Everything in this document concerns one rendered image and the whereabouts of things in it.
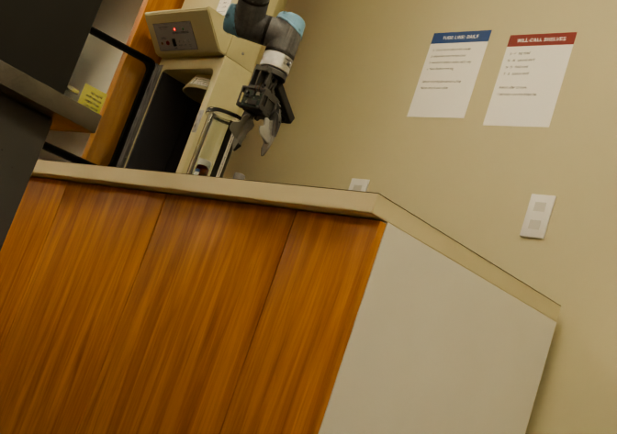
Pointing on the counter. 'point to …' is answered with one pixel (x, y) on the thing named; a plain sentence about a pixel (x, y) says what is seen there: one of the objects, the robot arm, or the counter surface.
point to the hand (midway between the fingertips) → (250, 150)
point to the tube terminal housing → (231, 75)
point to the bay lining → (164, 127)
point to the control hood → (212, 35)
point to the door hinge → (140, 116)
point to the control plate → (164, 31)
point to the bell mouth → (197, 87)
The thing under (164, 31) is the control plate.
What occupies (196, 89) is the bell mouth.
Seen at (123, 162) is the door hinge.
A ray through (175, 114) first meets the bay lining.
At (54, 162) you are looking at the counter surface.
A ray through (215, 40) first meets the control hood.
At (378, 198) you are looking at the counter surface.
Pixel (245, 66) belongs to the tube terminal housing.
